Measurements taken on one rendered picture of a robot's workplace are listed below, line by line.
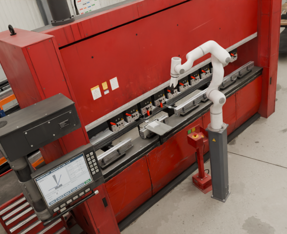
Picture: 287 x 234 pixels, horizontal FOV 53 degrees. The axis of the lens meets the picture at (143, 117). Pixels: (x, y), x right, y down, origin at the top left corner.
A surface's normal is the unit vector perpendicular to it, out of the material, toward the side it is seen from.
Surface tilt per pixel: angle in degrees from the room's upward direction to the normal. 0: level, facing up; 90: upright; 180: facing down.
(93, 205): 90
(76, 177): 90
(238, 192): 0
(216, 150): 90
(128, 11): 90
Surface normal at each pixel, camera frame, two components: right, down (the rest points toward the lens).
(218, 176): -0.60, 0.50
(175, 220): -0.18, -0.84
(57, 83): 0.65, 0.29
